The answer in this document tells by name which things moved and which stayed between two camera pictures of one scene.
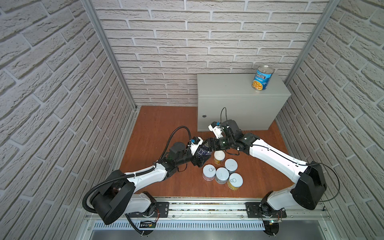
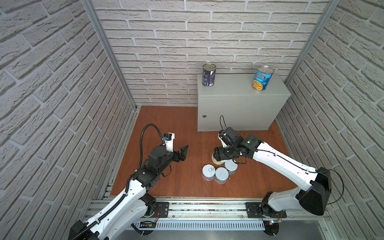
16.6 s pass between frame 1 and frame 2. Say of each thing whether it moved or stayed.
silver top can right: stayed
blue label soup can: stayed
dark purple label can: moved
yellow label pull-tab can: moved
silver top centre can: stayed
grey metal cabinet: stayed
